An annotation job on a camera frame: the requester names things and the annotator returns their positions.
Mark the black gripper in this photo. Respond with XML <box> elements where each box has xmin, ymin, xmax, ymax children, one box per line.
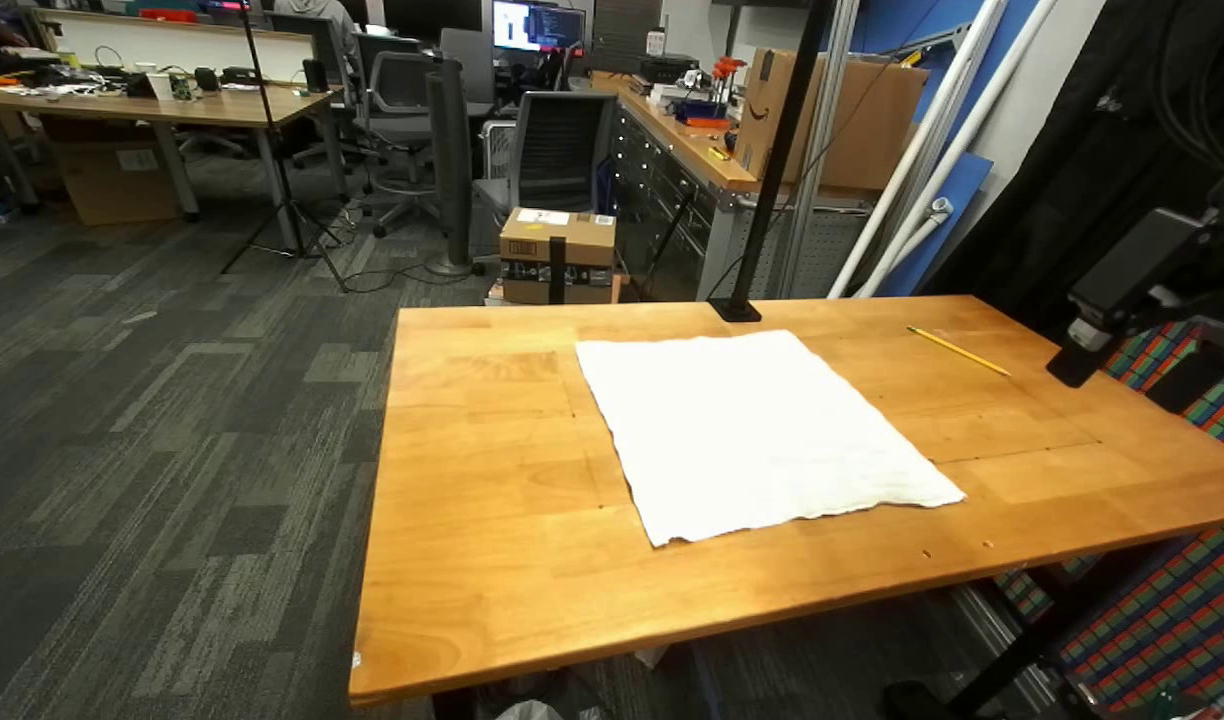
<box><xmin>1043</xmin><ymin>205</ymin><xmax>1211</xmax><ymax>390</ymax></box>

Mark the white cloth towel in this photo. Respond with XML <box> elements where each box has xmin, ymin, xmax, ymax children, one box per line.
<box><xmin>570</xmin><ymin>326</ymin><xmax>969</xmax><ymax>552</ymax></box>

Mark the yellow pencil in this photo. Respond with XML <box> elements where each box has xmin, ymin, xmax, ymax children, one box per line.
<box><xmin>906</xmin><ymin>325</ymin><xmax>1017</xmax><ymax>381</ymax></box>

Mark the colourful plaid cloth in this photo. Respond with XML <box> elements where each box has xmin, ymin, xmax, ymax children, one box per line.
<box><xmin>994</xmin><ymin>311</ymin><xmax>1224</xmax><ymax>720</ymax></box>

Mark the large cardboard box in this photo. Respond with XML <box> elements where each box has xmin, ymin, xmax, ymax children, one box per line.
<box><xmin>733</xmin><ymin>46</ymin><xmax>933</xmax><ymax>199</ymax></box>

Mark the drawer cabinet with wooden top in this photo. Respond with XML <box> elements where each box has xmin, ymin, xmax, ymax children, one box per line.
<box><xmin>589</xmin><ymin>70</ymin><xmax>884</xmax><ymax>303</ymax></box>

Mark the small cardboard box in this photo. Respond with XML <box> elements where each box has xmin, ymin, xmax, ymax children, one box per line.
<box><xmin>497</xmin><ymin>205</ymin><xmax>622</xmax><ymax>307</ymax></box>

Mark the lit computer monitor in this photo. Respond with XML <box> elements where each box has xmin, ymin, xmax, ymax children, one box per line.
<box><xmin>488</xmin><ymin>0</ymin><xmax>589</xmax><ymax>54</ymax></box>

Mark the tall black panel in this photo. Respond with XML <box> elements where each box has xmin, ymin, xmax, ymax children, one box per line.
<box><xmin>422</xmin><ymin>54</ymin><xmax>475</xmax><ymax>280</ymax></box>

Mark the grey office chair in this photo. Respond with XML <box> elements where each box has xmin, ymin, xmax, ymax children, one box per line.
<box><xmin>349</xmin><ymin>42</ymin><xmax>445</xmax><ymax>233</ymax></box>

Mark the black tripod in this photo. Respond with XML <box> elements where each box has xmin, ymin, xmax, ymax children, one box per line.
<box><xmin>214</xmin><ymin>0</ymin><xmax>353</xmax><ymax>292</ymax></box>

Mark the long wooden desk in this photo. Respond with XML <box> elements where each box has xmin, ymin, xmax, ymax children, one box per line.
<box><xmin>0</xmin><ymin>77</ymin><xmax>344</xmax><ymax>256</ymax></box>

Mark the cardboard box under desk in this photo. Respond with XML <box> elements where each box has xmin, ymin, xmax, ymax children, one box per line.
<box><xmin>48</xmin><ymin>122</ymin><xmax>183</xmax><ymax>228</ymax></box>

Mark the black table frame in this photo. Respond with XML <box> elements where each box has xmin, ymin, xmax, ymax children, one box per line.
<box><xmin>884</xmin><ymin>545</ymin><xmax>1154</xmax><ymax>720</ymax></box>

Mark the black camera stand pole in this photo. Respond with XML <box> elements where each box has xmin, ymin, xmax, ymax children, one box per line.
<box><xmin>706</xmin><ymin>0</ymin><xmax>836</xmax><ymax>326</ymax></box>

